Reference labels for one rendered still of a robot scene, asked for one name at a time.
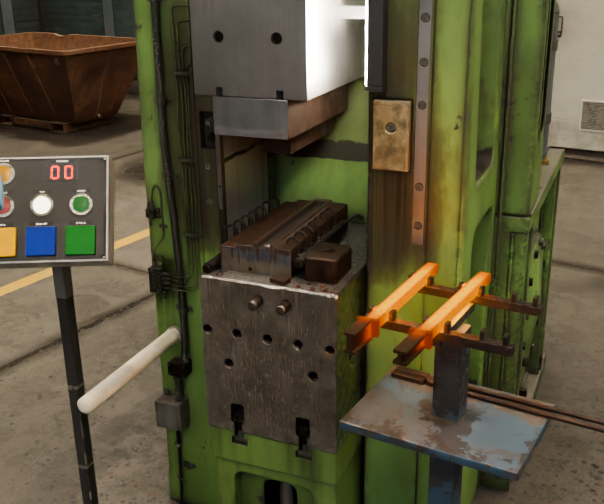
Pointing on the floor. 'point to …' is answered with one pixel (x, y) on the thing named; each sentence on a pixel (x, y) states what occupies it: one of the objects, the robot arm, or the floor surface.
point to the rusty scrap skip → (53, 77)
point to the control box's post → (75, 380)
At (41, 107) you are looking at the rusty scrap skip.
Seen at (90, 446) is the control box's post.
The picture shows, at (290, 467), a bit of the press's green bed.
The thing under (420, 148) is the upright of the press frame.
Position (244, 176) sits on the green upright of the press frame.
